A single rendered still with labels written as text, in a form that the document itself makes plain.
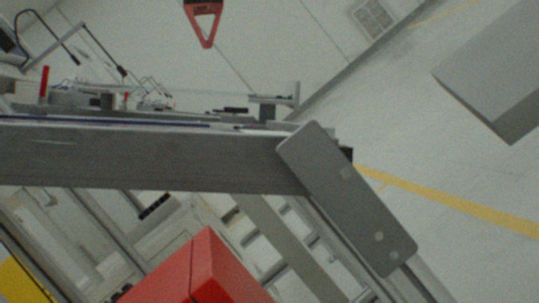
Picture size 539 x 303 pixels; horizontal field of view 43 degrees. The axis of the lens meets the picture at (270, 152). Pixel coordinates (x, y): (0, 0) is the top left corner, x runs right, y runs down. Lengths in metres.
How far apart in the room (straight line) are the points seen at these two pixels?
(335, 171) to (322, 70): 8.28
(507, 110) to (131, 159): 0.45
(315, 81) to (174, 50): 1.82
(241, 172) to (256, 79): 8.13
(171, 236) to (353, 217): 1.54
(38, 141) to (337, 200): 0.30
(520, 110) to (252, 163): 0.35
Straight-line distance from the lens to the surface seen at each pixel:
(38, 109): 1.39
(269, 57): 8.86
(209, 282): 0.28
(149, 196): 5.76
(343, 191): 0.68
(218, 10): 1.19
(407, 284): 0.71
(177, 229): 2.18
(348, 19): 9.07
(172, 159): 0.70
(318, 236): 2.19
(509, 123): 0.88
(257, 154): 0.71
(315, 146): 0.67
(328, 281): 1.75
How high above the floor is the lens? 0.83
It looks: 6 degrees down
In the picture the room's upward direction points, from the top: 40 degrees counter-clockwise
